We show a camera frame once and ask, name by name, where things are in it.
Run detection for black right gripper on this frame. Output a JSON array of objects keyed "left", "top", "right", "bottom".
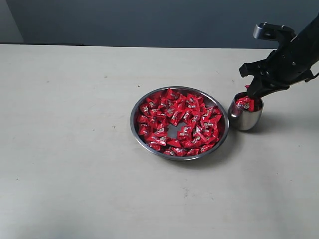
[{"left": 239, "top": 41, "right": 314, "bottom": 99}]

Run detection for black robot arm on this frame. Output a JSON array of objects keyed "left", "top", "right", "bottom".
[{"left": 239, "top": 17, "right": 319, "bottom": 98}]

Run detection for red candies in cup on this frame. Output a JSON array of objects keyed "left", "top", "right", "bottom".
[{"left": 235, "top": 96, "right": 260, "bottom": 112}]

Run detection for stainless steel cup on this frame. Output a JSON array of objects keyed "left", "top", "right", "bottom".
[{"left": 228, "top": 92, "right": 264, "bottom": 131}]

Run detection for stainless steel bowl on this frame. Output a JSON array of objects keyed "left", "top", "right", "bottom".
[{"left": 130, "top": 86, "right": 230, "bottom": 161}]

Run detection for pile of red wrapped candies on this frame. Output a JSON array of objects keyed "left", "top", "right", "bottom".
[{"left": 138, "top": 88, "right": 223, "bottom": 157}]

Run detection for black cable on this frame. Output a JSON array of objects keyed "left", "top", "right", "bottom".
[{"left": 304, "top": 69, "right": 319, "bottom": 83}]

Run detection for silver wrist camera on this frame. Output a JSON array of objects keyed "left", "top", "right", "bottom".
[{"left": 253, "top": 22, "right": 296, "bottom": 48}]

